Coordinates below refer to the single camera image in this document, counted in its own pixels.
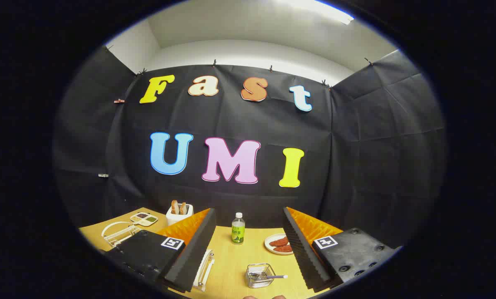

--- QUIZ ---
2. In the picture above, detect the white wire dish rack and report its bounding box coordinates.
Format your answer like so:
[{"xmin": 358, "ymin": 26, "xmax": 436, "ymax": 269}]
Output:
[{"xmin": 101, "ymin": 221, "xmax": 215, "ymax": 292}]

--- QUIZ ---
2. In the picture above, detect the white plate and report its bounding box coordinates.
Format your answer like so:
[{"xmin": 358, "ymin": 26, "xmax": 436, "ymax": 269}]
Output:
[{"xmin": 264, "ymin": 233, "xmax": 294, "ymax": 255}]

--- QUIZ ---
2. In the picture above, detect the white divided sauce dish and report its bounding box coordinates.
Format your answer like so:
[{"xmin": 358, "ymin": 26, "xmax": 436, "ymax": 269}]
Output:
[{"xmin": 130, "ymin": 212, "xmax": 159, "ymax": 227}]

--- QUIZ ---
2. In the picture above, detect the white toaster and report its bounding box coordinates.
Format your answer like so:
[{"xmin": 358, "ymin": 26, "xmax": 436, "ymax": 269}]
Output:
[{"xmin": 166, "ymin": 203, "xmax": 194, "ymax": 226}]

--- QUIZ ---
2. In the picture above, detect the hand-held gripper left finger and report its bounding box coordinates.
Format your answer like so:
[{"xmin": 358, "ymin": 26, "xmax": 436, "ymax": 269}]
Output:
[{"xmin": 105, "ymin": 208, "xmax": 217, "ymax": 293}]

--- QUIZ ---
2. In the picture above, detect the metal wire basket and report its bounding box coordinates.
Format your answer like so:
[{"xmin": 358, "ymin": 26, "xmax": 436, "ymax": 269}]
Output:
[{"xmin": 246, "ymin": 263, "xmax": 275, "ymax": 289}]

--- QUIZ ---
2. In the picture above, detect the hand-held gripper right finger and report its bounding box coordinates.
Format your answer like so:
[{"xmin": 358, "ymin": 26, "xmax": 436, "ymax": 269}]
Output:
[{"xmin": 282, "ymin": 206, "xmax": 403, "ymax": 293}]

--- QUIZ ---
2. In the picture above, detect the green tea bottle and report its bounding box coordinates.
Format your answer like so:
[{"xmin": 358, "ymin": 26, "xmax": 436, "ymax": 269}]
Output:
[{"xmin": 231, "ymin": 213, "xmax": 246, "ymax": 245}]

